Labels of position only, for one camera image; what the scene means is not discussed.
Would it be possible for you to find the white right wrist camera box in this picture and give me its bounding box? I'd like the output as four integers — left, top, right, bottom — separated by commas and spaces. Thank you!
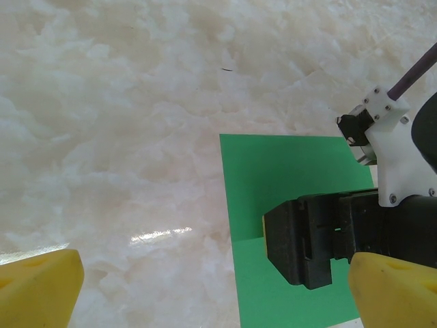
334, 87, 410, 208

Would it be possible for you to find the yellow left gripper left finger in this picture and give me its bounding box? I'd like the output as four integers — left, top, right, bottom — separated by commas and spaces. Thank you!
0, 249, 85, 328

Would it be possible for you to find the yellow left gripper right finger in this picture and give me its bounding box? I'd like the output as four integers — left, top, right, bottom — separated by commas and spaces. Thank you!
348, 251, 437, 328

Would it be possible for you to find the green square paper sheet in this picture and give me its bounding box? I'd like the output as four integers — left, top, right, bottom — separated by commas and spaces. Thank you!
218, 133, 379, 328

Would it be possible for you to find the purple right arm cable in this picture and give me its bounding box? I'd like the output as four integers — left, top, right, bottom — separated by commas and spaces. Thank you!
391, 44, 437, 100

